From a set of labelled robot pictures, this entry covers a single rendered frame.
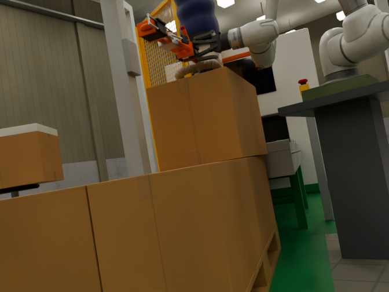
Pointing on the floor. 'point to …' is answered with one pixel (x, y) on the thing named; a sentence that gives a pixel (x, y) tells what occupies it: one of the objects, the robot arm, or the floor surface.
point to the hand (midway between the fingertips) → (187, 51)
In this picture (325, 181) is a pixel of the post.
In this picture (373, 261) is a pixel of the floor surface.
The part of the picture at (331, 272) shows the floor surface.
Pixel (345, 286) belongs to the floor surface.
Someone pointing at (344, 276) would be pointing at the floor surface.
